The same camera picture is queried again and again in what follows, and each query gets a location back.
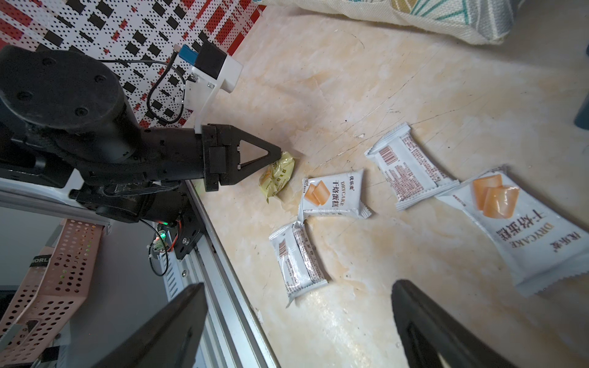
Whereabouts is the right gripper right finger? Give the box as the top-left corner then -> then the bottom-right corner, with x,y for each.
391,279 -> 514,367

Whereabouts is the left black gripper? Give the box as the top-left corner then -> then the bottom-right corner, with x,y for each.
202,124 -> 282,191

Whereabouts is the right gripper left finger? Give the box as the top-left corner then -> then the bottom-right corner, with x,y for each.
95,283 -> 208,367

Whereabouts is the yellow cookie packet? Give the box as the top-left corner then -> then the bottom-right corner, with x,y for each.
259,152 -> 295,202

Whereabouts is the white cookie packet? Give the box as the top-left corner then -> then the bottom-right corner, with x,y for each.
268,221 -> 328,308
437,166 -> 588,297
365,123 -> 460,211
298,170 -> 372,222

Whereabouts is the teal three-drawer cabinet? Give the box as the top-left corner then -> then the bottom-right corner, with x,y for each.
574,95 -> 589,130

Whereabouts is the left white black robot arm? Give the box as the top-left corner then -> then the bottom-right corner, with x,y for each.
1,45 -> 282,223

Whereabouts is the white cookie packet bottom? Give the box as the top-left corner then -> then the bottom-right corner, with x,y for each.
268,221 -> 328,308

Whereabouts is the pink perforated metal rack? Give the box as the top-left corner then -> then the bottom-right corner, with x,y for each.
1,219 -> 104,367

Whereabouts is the patterned green yellow pillow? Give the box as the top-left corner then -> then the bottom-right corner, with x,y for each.
259,0 -> 523,45

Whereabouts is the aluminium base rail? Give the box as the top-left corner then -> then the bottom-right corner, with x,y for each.
164,181 -> 280,367

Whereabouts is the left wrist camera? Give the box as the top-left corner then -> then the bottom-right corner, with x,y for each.
175,41 -> 243,133

